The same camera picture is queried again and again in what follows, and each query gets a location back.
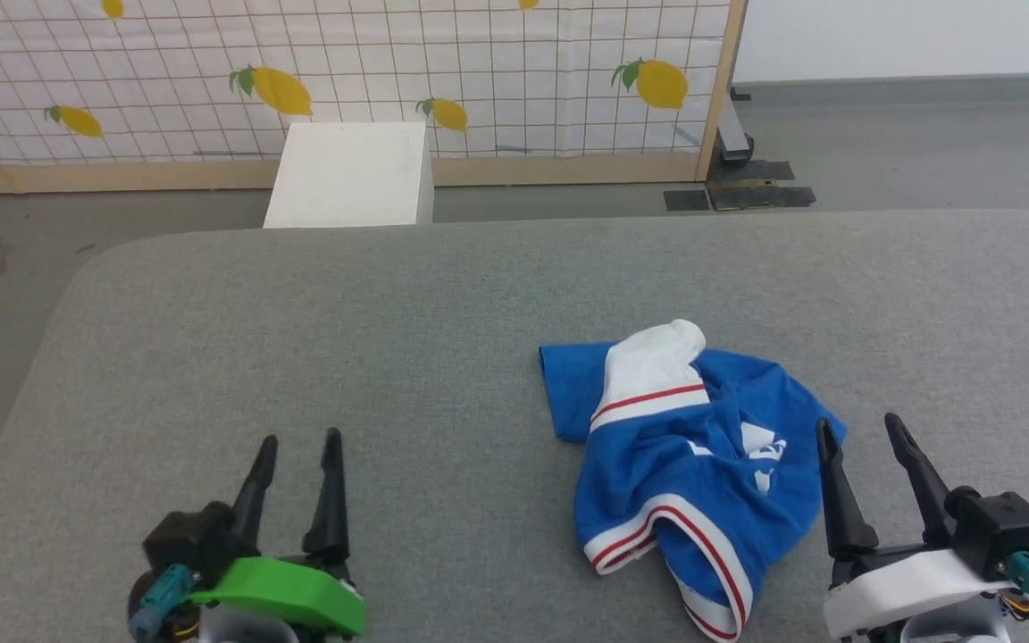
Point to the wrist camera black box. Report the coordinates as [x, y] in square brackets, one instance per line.
[1006, 527]
[188, 536]

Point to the white rectangular box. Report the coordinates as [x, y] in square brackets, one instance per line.
[349, 174]

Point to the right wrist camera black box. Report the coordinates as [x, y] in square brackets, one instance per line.
[1006, 527]

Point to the small black floor mat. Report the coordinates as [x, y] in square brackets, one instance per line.
[687, 200]

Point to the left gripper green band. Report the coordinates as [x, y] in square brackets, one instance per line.
[291, 594]

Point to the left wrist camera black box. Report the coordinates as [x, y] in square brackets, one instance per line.
[188, 536]

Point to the metal screen support foot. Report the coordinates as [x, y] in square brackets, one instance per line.
[733, 134]

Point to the blue white red-striped shirt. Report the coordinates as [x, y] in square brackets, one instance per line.
[693, 482]

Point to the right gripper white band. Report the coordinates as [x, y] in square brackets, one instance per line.
[890, 585]

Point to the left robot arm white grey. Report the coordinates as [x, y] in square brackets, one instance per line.
[242, 630]

